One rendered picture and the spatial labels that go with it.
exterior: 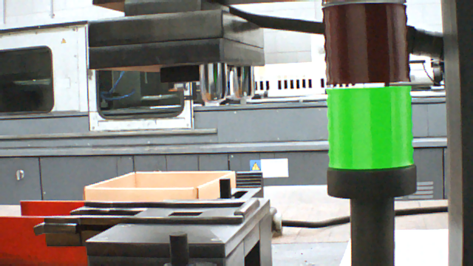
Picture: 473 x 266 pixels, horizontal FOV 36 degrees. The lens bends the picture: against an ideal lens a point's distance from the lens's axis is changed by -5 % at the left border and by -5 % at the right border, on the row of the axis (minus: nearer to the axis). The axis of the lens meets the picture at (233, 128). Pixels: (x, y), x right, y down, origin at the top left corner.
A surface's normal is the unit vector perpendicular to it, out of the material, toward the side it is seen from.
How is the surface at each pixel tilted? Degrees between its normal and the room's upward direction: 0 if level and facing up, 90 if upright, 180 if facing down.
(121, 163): 90
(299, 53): 90
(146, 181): 92
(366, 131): 104
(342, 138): 76
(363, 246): 90
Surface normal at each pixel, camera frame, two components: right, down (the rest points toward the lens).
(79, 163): -0.25, 0.06
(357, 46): -0.36, 0.31
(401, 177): 0.49, 0.03
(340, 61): -0.67, 0.31
